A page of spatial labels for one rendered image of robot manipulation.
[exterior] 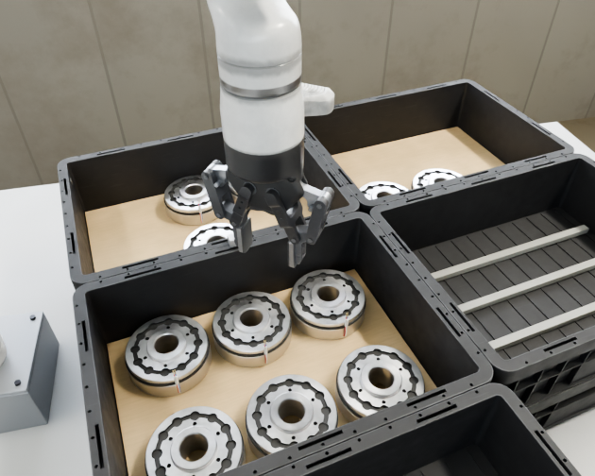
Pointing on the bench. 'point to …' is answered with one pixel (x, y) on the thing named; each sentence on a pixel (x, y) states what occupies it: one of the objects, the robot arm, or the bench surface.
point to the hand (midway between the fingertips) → (269, 245)
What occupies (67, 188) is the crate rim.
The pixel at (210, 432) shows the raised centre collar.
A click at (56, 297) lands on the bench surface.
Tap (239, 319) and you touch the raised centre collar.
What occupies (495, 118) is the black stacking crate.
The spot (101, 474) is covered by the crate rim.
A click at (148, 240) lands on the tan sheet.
